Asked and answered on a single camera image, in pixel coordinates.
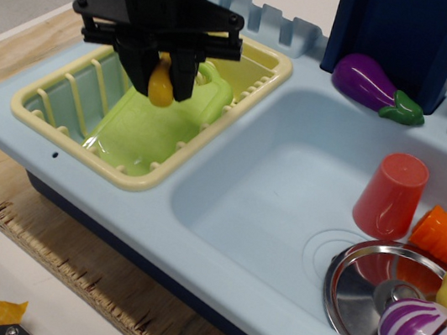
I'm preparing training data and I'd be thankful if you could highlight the yellow handled toy knife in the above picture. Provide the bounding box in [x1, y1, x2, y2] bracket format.
[148, 52, 174, 107]

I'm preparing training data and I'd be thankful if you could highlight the yellow tape piece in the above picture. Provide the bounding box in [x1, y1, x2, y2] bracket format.
[0, 301, 29, 326]

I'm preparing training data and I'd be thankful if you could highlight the cream dish drying rack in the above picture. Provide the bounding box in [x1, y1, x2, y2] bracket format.
[10, 39, 293, 191]

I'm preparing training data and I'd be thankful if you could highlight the green plastic cutting board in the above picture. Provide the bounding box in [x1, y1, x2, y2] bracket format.
[82, 62, 233, 176]

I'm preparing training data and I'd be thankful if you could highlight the orange toy carrot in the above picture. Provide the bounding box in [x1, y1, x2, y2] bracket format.
[408, 205, 447, 264]

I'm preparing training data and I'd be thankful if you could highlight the silver metal pot lid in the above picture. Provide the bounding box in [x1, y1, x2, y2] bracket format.
[323, 240, 447, 335]

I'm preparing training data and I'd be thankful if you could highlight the wooden base board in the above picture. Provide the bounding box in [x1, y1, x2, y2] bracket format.
[0, 0, 342, 335]

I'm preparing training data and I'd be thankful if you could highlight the red plastic cup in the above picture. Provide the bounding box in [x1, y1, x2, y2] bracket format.
[352, 153, 430, 241]

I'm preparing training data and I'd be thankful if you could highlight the light blue toy sink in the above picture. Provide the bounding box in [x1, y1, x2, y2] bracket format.
[0, 0, 447, 335]

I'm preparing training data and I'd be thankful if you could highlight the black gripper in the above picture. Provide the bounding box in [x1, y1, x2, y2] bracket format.
[72, 0, 245, 102]

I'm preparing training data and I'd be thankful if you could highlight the dark blue sink back panel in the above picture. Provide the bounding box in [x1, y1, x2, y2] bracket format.
[320, 0, 447, 115]

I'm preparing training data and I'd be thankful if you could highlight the purple toy eggplant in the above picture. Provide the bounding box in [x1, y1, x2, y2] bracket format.
[331, 53, 425, 126]

